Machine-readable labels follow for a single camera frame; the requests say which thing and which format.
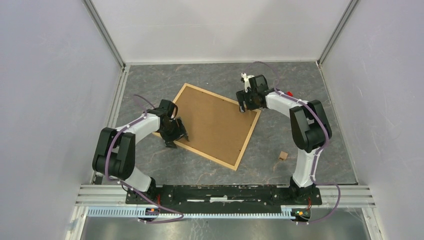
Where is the small brown cube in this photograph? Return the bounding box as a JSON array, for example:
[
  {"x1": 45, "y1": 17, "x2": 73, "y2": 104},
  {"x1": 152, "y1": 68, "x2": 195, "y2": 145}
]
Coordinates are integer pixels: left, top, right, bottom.
[{"x1": 278, "y1": 151, "x2": 288, "y2": 161}]

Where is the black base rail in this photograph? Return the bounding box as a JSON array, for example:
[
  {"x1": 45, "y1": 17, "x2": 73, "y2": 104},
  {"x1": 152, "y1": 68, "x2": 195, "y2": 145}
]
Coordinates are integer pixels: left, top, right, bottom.
[{"x1": 147, "y1": 184, "x2": 323, "y2": 216}]

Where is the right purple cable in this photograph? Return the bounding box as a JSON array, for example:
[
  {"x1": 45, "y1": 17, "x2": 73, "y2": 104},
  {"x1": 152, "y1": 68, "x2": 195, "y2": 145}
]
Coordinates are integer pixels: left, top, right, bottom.
[{"x1": 243, "y1": 61, "x2": 341, "y2": 225}]

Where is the wooden picture frame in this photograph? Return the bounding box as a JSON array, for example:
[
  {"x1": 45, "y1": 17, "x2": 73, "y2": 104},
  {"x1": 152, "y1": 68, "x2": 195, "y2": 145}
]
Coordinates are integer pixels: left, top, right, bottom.
[{"x1": 152, "y1": 82, "x2": 262, "y2": 172}]

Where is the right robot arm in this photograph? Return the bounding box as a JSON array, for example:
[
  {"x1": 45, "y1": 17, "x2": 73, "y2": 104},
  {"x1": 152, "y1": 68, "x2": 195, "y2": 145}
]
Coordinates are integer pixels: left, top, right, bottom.
[{"x1": 236, "y1": 73, "x2": 332, "y2": 204}]

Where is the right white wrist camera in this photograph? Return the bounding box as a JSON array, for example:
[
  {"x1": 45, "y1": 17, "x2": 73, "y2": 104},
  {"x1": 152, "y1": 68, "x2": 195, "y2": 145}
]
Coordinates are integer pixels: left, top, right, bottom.
[{"x1": 240, "y1": 72, "x2": 254, "y2": 93}]

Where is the purple cable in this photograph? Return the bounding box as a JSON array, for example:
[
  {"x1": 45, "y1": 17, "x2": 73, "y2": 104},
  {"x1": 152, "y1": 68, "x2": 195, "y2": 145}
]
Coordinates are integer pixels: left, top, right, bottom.
[
  {"x1": 243, "y1": 61, "x2": 341, "y2": 225},
  {"x1": 104, "y1": 94, "x2": 185, "y2": 224}
]

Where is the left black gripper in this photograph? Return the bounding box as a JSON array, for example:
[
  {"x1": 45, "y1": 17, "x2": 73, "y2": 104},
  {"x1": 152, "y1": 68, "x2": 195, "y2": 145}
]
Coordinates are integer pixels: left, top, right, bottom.
[{"x1": 158, "y1": 117, "x2": 189, "y2": 149}]

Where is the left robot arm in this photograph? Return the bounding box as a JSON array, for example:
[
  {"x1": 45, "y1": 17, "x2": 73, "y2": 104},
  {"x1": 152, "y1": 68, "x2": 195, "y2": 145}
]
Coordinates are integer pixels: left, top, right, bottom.
[{"x1": 92, "y1": 99, "x2": 189, "y2": 204}]

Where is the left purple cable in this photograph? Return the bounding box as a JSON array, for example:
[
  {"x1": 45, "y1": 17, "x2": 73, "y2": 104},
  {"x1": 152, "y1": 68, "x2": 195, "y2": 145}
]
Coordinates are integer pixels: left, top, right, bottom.
[{"x1": 104, "y1": 94, "x2": 185, "y2": 224}]

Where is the brown backing board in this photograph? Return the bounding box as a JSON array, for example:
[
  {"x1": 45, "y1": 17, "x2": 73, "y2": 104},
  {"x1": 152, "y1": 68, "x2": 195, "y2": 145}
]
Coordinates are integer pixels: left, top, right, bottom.
[{"x1": 158, "y1": 86, "x2": 259, "y2": 167}]

